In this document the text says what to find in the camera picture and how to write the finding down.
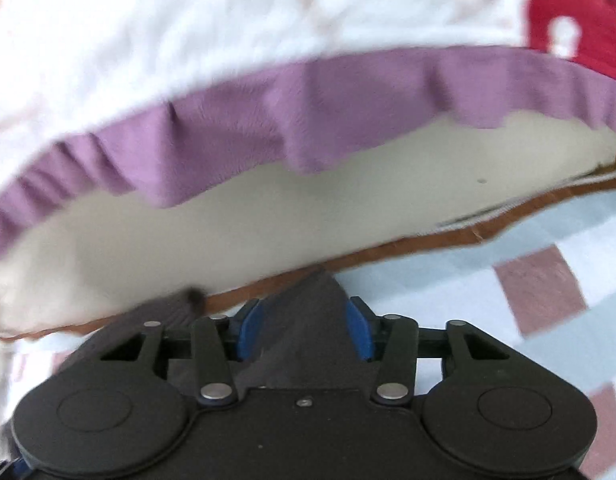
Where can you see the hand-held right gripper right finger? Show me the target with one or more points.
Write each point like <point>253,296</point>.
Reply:
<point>362,332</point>

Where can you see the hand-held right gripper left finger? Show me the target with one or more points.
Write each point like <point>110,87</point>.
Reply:
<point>250,330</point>

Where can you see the checked blue brown bed sheet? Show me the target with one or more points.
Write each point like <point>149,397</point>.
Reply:
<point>487,360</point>

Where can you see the dark brown knit sweater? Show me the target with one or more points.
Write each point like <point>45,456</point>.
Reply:
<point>308,320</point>

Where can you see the bear print pillow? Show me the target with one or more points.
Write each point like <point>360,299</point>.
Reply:
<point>338,100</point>

